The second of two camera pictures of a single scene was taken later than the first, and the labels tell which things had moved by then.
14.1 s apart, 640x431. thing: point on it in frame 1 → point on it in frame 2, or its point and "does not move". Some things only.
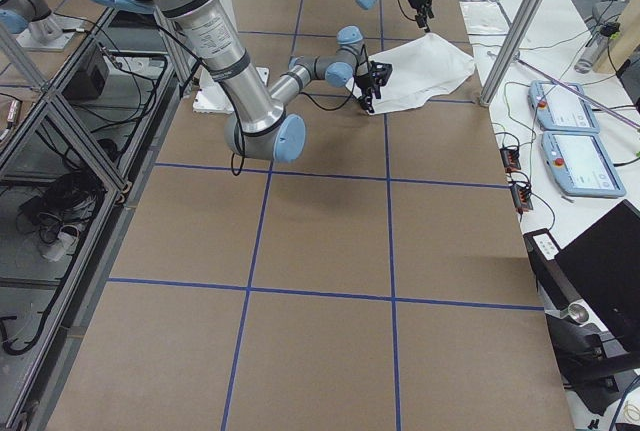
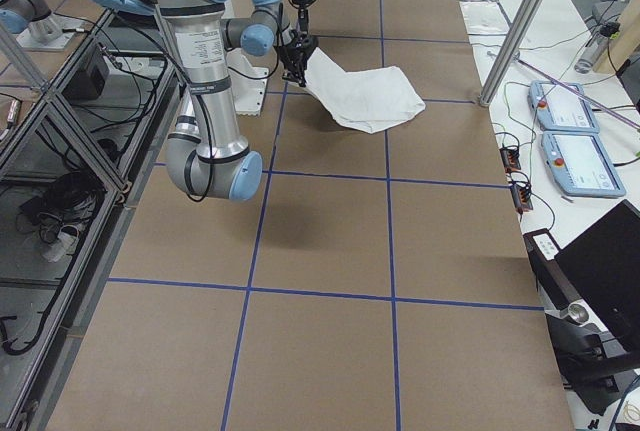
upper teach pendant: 558,109 does not move
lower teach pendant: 581,165 does not move
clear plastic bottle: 595,44 does not move
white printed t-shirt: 419,71 → 368,99
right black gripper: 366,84 → 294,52
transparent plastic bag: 484,16 does not move
